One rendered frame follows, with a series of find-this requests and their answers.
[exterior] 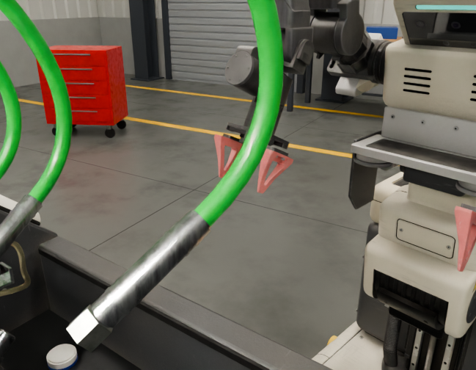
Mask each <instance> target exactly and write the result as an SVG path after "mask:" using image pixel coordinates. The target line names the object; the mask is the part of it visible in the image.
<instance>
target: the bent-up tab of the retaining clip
mask: <svg viewBox="0 0 476 370"><path fill-rule="evenodd" d="M0 271H1V275H2V276H3V277H5V278H6V279H8V280H10V281H12V282H13V281H14V277H13V273H12V267H10V266H8V265H6V264H5V263H4V262H2V261H1V262H0Z"/></svg>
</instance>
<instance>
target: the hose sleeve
mask: <svg viewBox="0 0 476 370"><path fill-rule="evenodd" d="M210 229H211V226H209V224H208V223H207V222H206V221H205V220H204V219H203V218H202V217H201V216H200V215H199V214H198V213H197V212H196V211H195V210H193V211H191V210H189V211H188V212H187V213H186V214H185V215H184V216H183V217H182V218H181V219H180V220H179V221H177V222H176V223H175V224H174V225H173V226H172V227H171V228H170V229H169V230H168V231H166V232H165V233H164V235H163V236H162V237H161V238H160V239H159V240H158V241H157V242H156V243H155V244H154V245H153V246H152V247H151V248H150V249H149V250H148V251H147V252H146V253H145V254H144V255H143V256H142V257H141V258H140V259H139V260H138V261H136V262H135V263H134V264H133V265H132V266H131V267H130V268H129V269H128V270H127V271H126V272H125V273H124V274H123V275H122V276H121V277H119V278H117V279H116V280H115V282H114V283H113V284H112V285H111V286H110V287H108V288H107V289H106V290H105V292H104V293H103V294H102V295H101V296H100V297H99V298H98V299H97V300H96V301H94V302H93V303H92V305H91V307H92V308H91V312H92V314H93V315H94V316H95V318H96V319H97V320H98V321H99V322H100V323H101V324H102V325H104V326H105V327H108V328H110V327H112V328H113V327H115V326H116V325H117V324H118V323H119V322H120V321H121V320H122V319H123V318H124V317H125V316H126V315H128V314H129V313H130V312H131V310H132V309H133V308H134V307H135V306H136V305H138V304H139V303H140V302H141V301H142V299H143V298H144V297H145V296H146V295H147V294H148V293H149V292H150V291H151V290H152V289H153V288H154V287H155V286H156V285H157V284H158V283H160V282H161V281H162V280H163V279H164V278H165V277H166V276H167V275H168V274H169V273H170V272H171V271H172V270H173V269H174V268H175V267H176V266H177V265H178V264H179V263H180V262H181V261H182V260H183V259H184V258H185V257H187V256H188V255H189V254H190V252H191V251H192V250H193V249H194V248H195V247H197V246H198V245H199V243H200V242H201V241H202V240H203V239H204V238H205V237H206V236H207V235H208V234H209V233H210V232H211V230H210Z"/></svg>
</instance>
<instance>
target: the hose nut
mask: <svg viewBox="0 0 476 370"><path fill-rule="evenodd" d="M91 308H92V307H91V305H90V304H89V305H88V306H87V307H86V308H85V309H84V310H83V311H82V312H81V313H80V314H79V315H78V316H77V317H76V318H75V319H74V320H73V321H72V322H71V323H70V324H69V325H68V327H67V331H68V332H69V334H71V336H72V337H73V339H74V341H75V342H76V343H77V344H78V345H79V346H81V347H83V348H85V349H86V350H88V351H89V352H92V351H93V350H94V349H95V348H96V347H97V346H98V345H99V344H100V343H101V342H102V341H103V340H104V339H105V338H107V337H108V336H109V335H110V334H111V332H112V330H113V328H112V327H110V328H108V327H105V326H104V325H102V324H101V323H100V322H99V321H98V320H97V319H96V318H95V316H94V315H93V314H92V312H91Z"/></svg>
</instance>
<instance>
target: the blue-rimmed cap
mask: <svg viewBox="0 0 476 370"><path fill-rule="evenodd" d="M46 359H47V365H48V368H49V369H50V370H68V369H70V368H71V367H73V366H74V365H75V364H76V362H77V360H78V354H77V351H76V348H75V347H74V346H73V345H71V344H61V345H58V346H56V347H54V348H53V349H52V350H51V351H50V352H49V353H48V354H47V357H46Z"/></svg>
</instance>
